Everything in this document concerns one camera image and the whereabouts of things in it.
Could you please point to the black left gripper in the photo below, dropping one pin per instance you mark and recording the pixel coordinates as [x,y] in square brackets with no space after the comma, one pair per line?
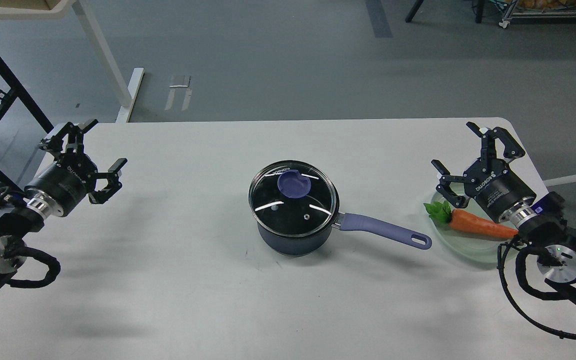
[73,174]

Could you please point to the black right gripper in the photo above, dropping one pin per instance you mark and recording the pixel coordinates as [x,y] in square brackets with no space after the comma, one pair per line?
[498,192]

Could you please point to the glass pot lid purple knob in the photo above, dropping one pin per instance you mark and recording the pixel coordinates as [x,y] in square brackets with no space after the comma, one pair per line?
[292,199]

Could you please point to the dark blue saucepan purple handle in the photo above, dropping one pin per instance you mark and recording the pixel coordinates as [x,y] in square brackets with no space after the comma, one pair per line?
[344,222]

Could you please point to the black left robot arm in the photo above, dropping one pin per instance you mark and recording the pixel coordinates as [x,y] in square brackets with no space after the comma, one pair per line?
[23,267]

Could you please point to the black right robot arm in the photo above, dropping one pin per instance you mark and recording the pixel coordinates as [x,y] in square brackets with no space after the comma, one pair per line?
[545,264]

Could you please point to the toy carrot with green leaves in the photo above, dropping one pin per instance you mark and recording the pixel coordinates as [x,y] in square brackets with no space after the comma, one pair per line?
[462,220]

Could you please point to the black furniture leg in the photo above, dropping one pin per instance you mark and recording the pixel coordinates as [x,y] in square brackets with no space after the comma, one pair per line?
[413,10]

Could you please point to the white desk with legs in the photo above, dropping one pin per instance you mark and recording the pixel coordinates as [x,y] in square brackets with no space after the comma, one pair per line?
[126,91]

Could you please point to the wheeled metal cart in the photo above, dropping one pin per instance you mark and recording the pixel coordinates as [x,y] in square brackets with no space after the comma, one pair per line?
[533,9]

